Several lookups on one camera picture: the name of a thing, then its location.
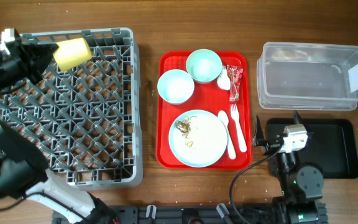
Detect mint green bowl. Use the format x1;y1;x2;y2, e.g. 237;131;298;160
185;49;223;84

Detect white plastic spoon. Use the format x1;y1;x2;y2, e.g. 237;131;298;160
218;110;236;160

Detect grey dishwasher rack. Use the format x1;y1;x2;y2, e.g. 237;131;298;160
0;27;143;190

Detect black plastic tray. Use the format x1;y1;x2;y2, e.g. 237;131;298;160
265;117;358;179

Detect red snack wrapper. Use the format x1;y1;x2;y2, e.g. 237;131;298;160
226;65;244;103

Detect light blue bowl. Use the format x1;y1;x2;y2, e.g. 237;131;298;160
157;69;195;105

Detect crumpled white napkin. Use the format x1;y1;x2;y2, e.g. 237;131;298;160
216;66;231;91

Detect white plastic fork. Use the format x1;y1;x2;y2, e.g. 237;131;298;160
230;103;247;152

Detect red plastic tray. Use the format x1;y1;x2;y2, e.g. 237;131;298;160
155;51;252;170

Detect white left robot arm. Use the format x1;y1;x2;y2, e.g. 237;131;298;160
0;29;119;223

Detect clear plastic bin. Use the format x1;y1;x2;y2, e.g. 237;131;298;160
257;42;358;111

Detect black cable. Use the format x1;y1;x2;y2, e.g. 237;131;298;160
229;146;284;224

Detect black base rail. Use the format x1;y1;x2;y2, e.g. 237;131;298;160
52;202;328;224

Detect light blue plate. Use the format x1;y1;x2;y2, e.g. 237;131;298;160
168;110;227;168

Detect food scraps on plate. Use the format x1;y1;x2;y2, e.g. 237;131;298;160
175;116;198;149

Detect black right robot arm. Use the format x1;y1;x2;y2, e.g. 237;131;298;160
252;111;328;223

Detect yellow plastic cup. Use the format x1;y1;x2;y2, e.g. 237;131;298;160
53;38;92;72

